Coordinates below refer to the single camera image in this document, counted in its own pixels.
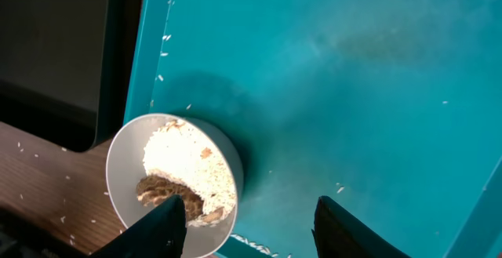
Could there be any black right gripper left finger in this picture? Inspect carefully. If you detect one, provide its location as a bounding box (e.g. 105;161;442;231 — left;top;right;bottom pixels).
89;195;187;258

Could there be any teal plastic tray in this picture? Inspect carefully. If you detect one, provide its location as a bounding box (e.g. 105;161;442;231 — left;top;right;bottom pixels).
125;0;501;257

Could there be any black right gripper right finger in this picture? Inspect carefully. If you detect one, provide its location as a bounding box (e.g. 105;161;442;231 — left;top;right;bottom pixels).
311;195;409;258

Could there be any black plastic tray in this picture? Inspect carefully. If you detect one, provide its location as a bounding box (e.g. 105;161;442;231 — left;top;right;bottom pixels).
1;0;143;152

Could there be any grey bowl with rice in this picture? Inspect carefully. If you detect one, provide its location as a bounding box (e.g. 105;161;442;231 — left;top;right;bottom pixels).
106;114;243;257

